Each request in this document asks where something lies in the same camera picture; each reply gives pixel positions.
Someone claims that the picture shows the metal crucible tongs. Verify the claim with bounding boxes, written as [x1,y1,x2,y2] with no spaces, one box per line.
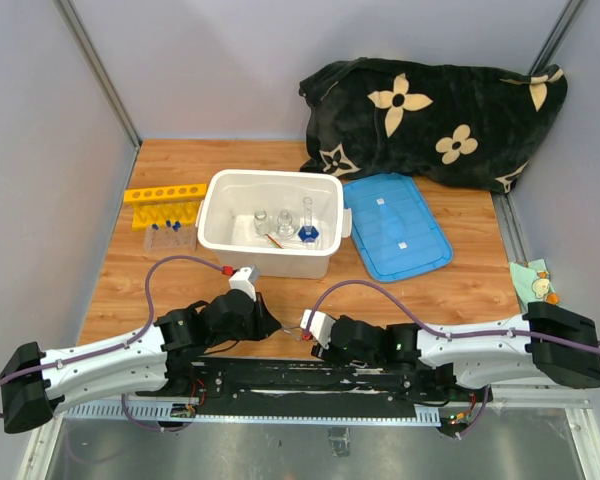
[281,325,303,341]

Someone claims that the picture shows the red spatula spoon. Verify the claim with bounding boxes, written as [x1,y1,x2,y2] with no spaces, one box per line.
[265,234,284,249]

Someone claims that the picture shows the small glass bottle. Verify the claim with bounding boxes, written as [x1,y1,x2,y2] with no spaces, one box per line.
[253,210,271,236]

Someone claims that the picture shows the glass graduated cylinder blue base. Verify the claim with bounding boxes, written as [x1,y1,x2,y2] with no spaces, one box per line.
[298,197,319,244]

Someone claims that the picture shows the clear plastic tube rack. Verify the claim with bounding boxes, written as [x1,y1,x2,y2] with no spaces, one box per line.
[144,225,197,253]

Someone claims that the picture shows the white plastic bin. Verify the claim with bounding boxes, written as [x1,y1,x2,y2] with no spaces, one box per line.
[197,169,352,279]

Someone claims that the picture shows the glass flask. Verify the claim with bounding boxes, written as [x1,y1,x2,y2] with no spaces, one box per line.
[276,210,296,239]

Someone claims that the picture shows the yellow test tube rack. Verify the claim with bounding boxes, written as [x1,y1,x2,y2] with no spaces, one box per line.
[123,184,208,231]

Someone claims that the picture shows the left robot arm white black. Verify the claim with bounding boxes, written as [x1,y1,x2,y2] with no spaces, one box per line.
[0,289,281,434]

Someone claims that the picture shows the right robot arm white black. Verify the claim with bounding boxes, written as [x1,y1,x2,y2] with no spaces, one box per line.
[300,302,600,400]

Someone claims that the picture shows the blue plastic tray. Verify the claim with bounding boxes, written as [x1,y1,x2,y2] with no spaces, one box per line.
[343,174,453,283]

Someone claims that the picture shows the green cloth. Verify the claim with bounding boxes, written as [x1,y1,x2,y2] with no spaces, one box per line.
[509,259,560,313]

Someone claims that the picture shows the black floral blanket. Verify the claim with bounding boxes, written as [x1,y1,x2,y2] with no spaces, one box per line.
[299,57,568,194]

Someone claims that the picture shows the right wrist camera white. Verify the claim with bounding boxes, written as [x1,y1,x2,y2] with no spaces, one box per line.
[300,309,336,349]

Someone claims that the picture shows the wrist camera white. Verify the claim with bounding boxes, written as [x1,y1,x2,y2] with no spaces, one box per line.
[222,265,260,301]
[300,309,336,349]

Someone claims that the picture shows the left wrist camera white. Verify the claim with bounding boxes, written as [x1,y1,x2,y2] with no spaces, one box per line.
[222,265,260,301]

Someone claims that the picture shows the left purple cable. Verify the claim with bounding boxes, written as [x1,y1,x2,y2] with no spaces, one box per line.
[0,255,231,434]

